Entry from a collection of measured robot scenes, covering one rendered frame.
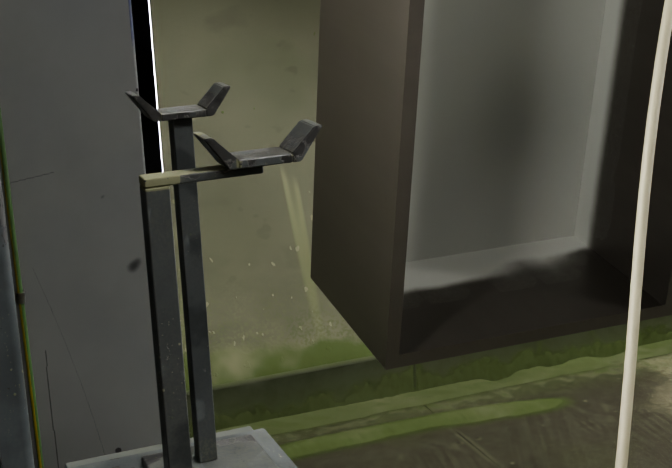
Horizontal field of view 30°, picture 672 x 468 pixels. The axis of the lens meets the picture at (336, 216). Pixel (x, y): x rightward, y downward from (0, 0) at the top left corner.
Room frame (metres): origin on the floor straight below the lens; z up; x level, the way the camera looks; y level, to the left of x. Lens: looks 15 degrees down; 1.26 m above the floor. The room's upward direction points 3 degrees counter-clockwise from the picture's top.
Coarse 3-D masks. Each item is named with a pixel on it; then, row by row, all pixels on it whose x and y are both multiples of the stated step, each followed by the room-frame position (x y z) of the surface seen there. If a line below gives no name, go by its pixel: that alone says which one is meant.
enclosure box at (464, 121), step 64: (320, 0) 2.22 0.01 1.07; (384, 0) 1.97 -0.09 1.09; (448, 0) 2.32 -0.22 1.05; (512, 0) 2.37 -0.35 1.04; (576, 0) 2.43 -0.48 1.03; (640, 0) 2.35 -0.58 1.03; (320, 64) 2.23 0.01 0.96; (384, 64) 1.98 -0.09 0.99; (448, 64) 2.35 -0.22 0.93; (512, 64) 2.40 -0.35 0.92; (576, 64) 2.46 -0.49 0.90; (640, 64) 2.34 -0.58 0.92; (384, 128) 1.98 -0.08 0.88; (448, 128) 2.37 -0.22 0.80; (512, 128) 2.43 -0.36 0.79; (576, 128) 2.49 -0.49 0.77; (640, 128) 2.34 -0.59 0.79; (320, 192) 2.25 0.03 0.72; (384, 192) 1.99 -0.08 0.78; (448, 192) 2.40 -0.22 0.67; (512, 192) 2.46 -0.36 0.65; (576, 192) 2.52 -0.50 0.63; (320, 256) 2.27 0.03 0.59; (384, 256) 1.99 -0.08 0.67; (448, 256) 2.43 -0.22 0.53; (512, 256) 2.44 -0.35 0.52; (576, 256) 2.45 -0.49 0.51; (384, 320) 2.00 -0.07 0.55; (448, 320) 2.18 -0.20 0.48; (512, 320) 2.18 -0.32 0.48; (576, 320) 2.19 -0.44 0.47; (640, 320) 2.20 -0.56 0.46
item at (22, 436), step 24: (0, 192) 0.80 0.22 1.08; (0, 216) 0.80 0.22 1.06; (0, 240) 0.80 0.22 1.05; (0, 264) 0.80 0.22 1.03; (0, 288) 0.80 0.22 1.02; (0, 312) 0.79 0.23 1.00; (0, 336) 0.79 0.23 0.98; (0, 360) 0.79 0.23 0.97; (0, 384) 0.79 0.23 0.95; (24, 384) 0.80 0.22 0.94; (0, 408) 0.79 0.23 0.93; (24, 408) 0.80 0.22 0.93; (0, 432) 0.79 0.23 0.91; (24, 432) 0.80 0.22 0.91; (0, 456) 0.79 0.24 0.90; (24, 456) 0.80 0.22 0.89
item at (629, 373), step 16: (656, 64) 1.74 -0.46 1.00; (656, 80) 1.73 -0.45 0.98; (656, 96) 1.72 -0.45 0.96; (656, 112) 1.71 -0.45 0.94; (656, 128) 1.71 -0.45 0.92; (640, 176) 1.70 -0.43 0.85; (640, 192) 1.69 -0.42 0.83; (640, 208) 1.68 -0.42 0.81; (640, 224) 1.67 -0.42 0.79; (640, 240) 1.66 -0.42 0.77; (640, 256) 1.65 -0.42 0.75; (640, 272) 1.65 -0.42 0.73; (640, 288) 1.64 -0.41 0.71; (640, 304) 1.63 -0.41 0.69; (624, 368) 1.61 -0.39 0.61; (624, 384) 1.59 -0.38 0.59; (624, 400) 1.58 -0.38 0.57; (624, 416) 1.58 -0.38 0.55; (624, 432) 1.57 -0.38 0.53; (624, 448) 1.56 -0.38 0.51; (624, 464) 1.55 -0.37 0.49
